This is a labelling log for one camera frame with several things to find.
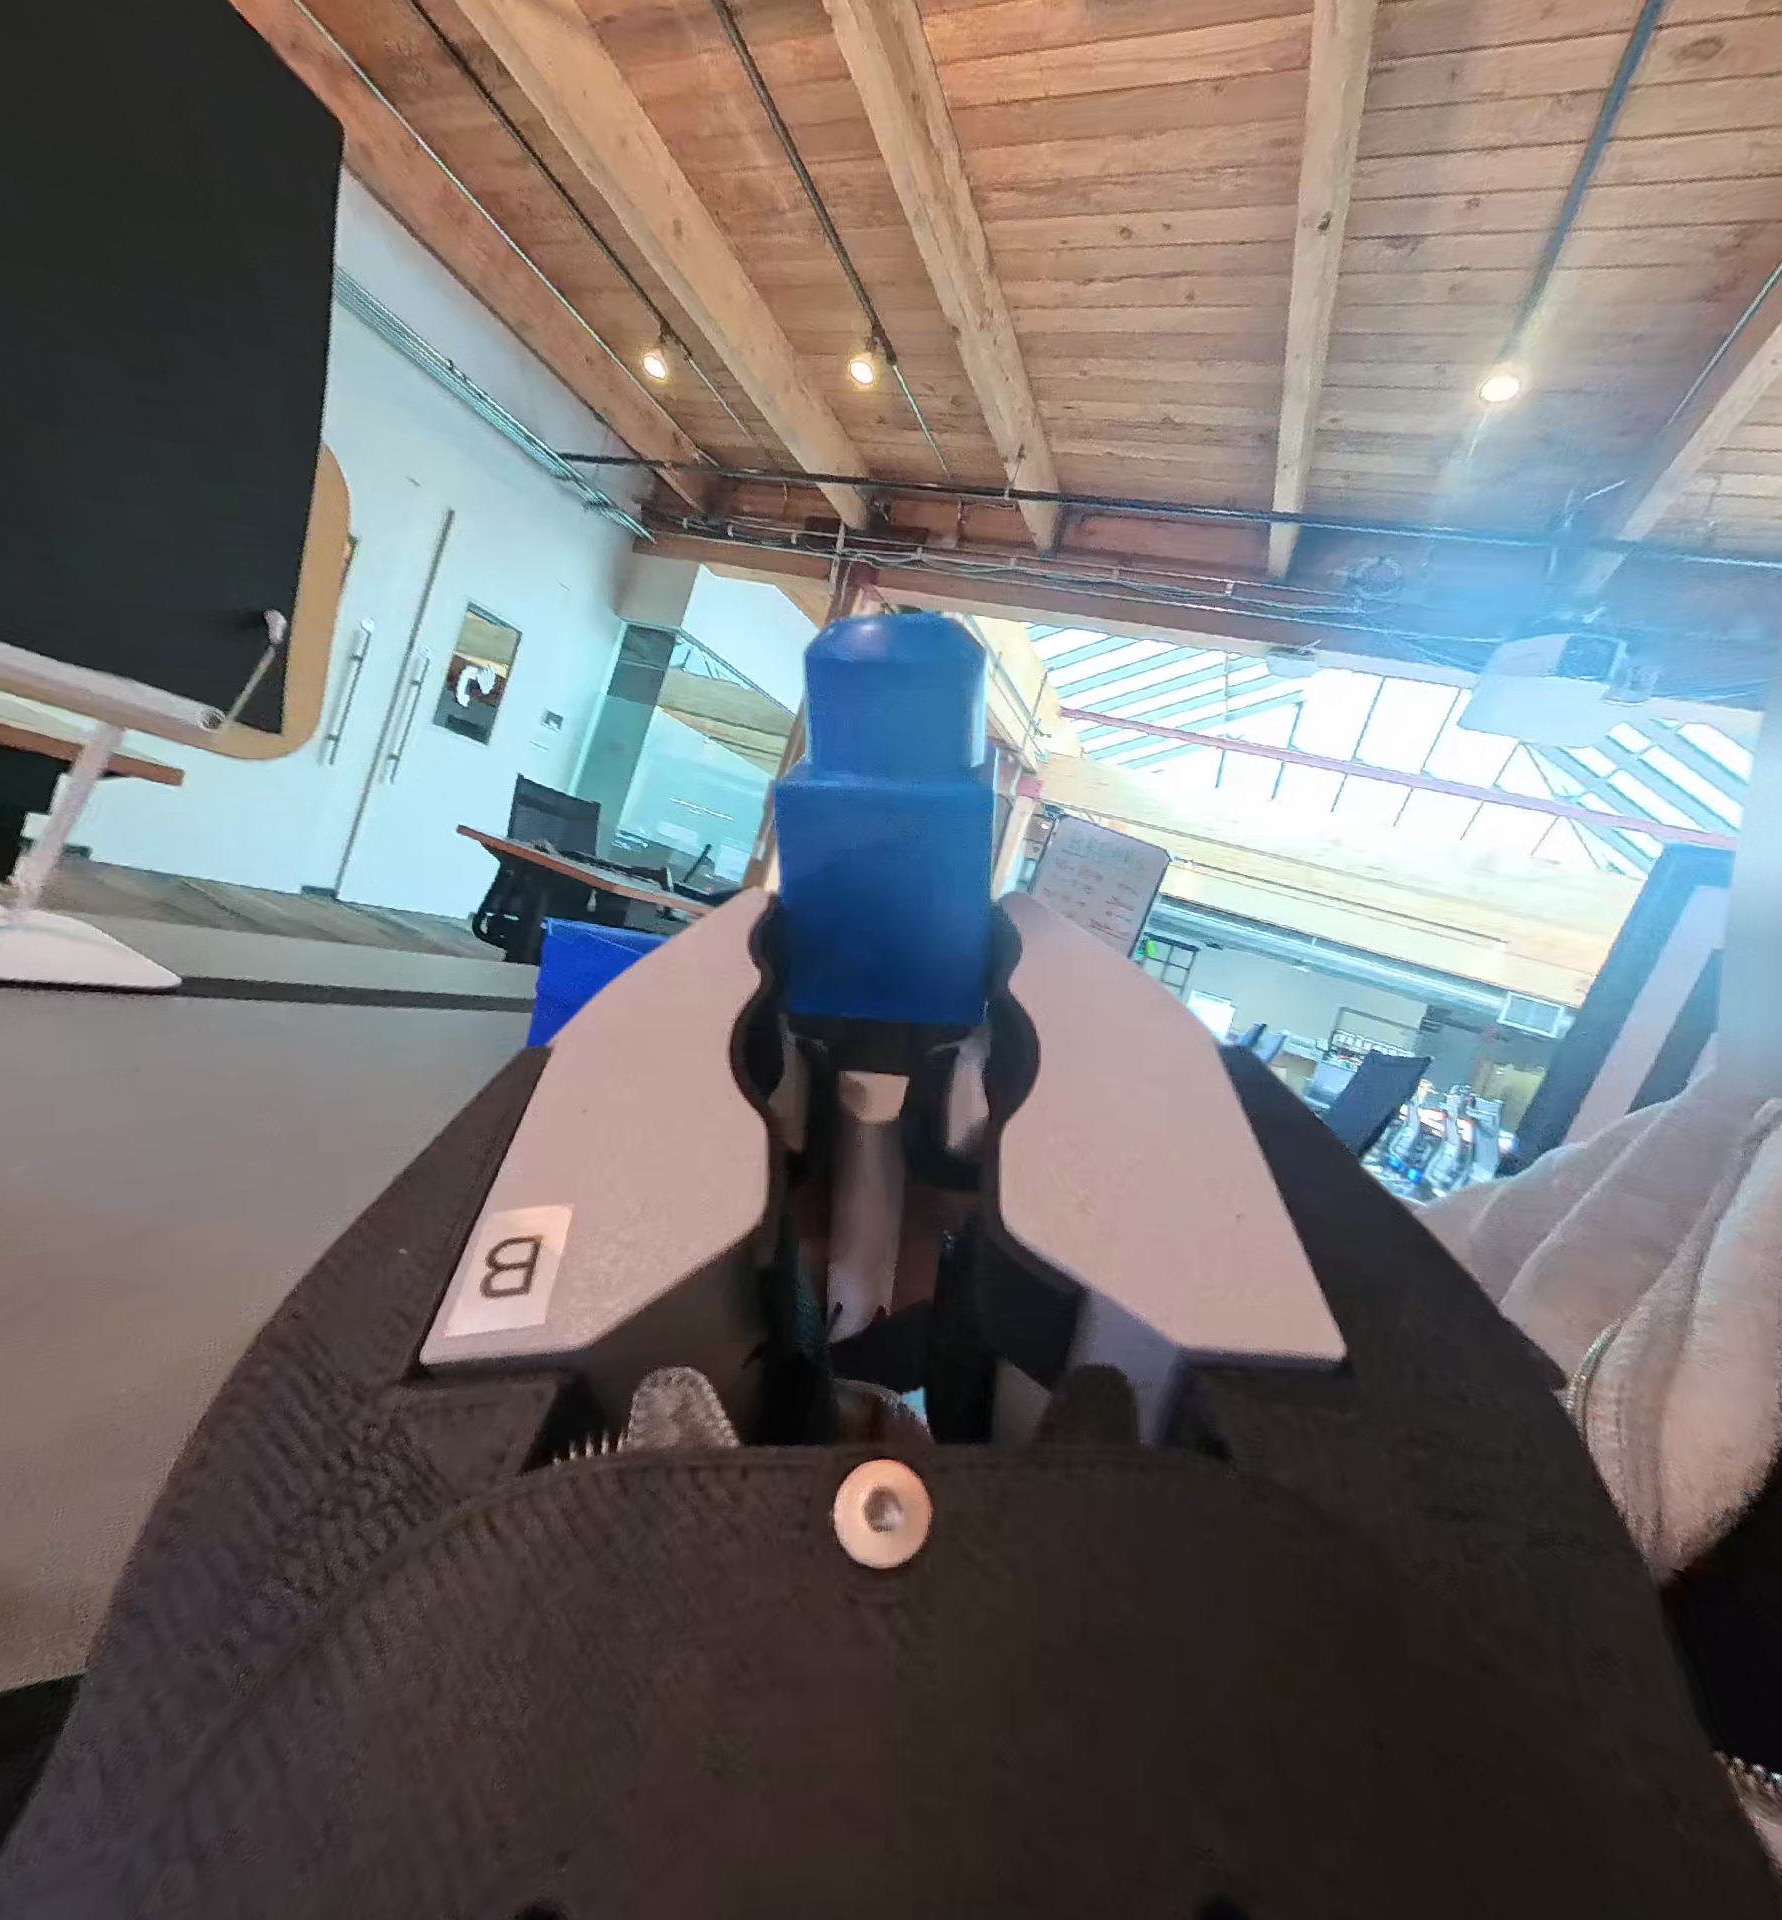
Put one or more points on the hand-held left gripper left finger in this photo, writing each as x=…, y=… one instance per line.
x=620, y=1186

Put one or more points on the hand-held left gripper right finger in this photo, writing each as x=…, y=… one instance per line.
x=1146, y=1199

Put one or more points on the blue storage bin white label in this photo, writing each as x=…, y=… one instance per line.
x=592, y=975

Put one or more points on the blue square plastic tube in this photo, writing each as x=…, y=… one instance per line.
x=876, y=899

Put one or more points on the wooden office desk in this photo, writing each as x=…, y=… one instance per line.
x=592, y=876

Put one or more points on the grey desk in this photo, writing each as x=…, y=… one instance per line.
x=157, y=1276

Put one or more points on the black panel desk lamp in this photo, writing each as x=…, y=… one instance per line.
x=111, y=373

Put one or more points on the black office chair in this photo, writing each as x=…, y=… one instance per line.
x=1377, y=1086
x=509, y=908

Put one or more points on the glass skylight roof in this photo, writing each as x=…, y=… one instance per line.
x=1355, y=749

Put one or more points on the black framed marker sign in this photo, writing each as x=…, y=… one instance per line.
x=1640, y=991

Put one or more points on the white ceiling projector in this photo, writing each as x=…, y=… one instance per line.
x=1544, y=681

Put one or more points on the framed wall picture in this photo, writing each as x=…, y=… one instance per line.
x=479, y=676

